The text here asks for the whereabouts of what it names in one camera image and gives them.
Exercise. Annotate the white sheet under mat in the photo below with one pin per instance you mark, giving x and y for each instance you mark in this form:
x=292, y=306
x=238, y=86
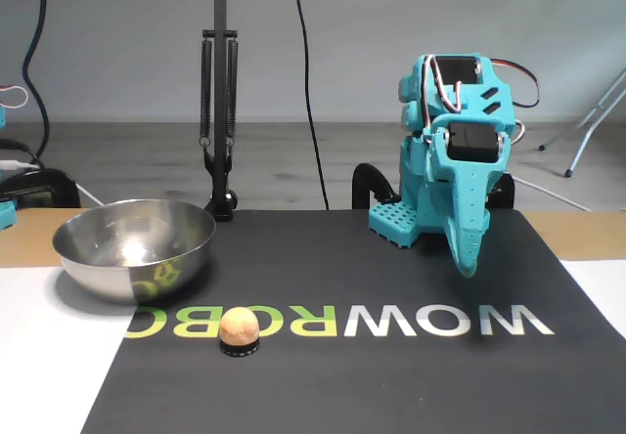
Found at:
x=39, y=356

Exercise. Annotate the black table clamp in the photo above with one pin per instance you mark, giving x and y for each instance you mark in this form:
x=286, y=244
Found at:
x=506, y=192
x=363, y=185

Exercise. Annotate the orange ball with black base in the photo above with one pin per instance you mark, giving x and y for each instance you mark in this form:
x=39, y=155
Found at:
x=239, y=326

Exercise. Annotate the metal bowl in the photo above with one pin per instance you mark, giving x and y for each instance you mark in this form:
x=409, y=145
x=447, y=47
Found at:
x=132, y=277

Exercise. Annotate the black WOWROBO mat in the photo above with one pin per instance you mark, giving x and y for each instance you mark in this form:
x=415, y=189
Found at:
x=342, y=395

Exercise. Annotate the white metal rack legs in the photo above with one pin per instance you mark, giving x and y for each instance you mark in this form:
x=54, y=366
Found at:
x=580, y=153

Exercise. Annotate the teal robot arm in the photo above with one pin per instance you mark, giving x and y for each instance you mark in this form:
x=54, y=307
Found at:
x=415, y=175

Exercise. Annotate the teal gripper with servo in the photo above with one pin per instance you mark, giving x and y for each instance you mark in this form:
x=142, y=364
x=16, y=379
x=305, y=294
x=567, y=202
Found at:
x=470, y=142

